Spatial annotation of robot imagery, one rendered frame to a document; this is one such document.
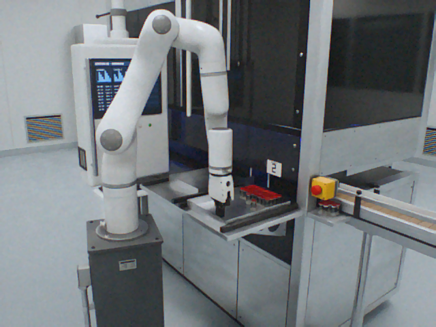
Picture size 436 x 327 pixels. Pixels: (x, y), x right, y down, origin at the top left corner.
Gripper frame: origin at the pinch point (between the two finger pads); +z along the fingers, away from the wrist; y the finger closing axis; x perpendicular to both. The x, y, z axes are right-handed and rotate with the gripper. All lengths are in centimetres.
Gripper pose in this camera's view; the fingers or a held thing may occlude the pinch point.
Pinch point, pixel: (220, 212)
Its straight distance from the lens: 141.3
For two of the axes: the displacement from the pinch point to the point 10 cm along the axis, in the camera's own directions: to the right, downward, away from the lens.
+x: -8.0, 1.6, -5.8
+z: 0.0, 9.6, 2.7
